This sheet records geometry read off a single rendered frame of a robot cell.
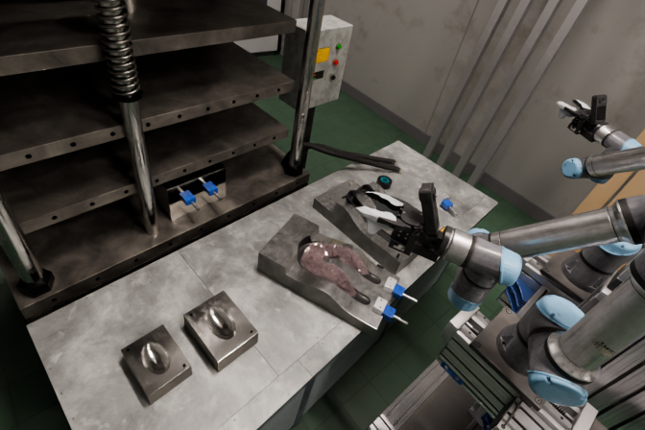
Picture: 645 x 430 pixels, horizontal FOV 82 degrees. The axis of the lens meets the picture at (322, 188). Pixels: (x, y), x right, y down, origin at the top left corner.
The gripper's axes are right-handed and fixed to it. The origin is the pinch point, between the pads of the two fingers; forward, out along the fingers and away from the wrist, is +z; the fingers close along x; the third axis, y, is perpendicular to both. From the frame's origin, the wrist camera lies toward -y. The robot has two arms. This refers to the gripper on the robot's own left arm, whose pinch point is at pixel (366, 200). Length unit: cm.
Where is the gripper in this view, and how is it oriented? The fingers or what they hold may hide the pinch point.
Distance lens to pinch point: 86.7
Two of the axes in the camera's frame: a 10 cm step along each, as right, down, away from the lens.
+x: 3.8, -4.3, 8.2
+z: -9.0, -3.8, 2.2
